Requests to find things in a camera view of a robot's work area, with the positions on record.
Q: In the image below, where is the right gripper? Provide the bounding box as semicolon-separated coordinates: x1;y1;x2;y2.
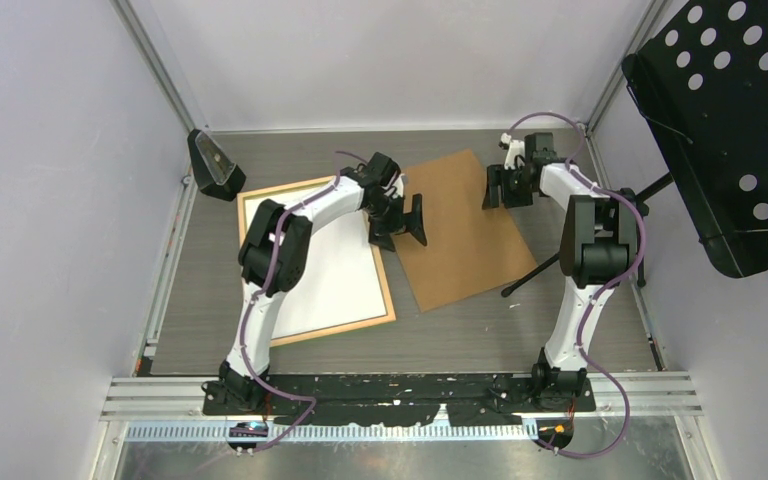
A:
480;164;534;211

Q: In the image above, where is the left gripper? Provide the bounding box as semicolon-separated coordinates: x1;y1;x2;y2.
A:
364;195;427;254

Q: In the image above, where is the brown backing board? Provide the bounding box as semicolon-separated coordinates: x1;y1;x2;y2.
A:
394;150;537;313

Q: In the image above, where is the photo with white borders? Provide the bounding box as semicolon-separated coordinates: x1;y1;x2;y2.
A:
271;211;396;347

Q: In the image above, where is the wooden picture frame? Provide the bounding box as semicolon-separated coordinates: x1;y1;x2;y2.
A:
234;176;396;351

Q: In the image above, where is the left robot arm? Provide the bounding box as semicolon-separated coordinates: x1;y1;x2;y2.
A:
201;153;428;416

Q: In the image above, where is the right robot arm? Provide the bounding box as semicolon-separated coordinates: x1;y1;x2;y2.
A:
482;133;640;411

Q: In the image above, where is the black wedge object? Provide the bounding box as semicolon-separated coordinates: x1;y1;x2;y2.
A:
187;129;247;202

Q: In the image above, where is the black music stand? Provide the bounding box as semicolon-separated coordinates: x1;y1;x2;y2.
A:
500;0;768;299

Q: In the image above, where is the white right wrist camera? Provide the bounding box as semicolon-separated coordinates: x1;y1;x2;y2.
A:
499;133;525;170

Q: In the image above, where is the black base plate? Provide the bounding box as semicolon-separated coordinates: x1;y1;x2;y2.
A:
201;373;596;427

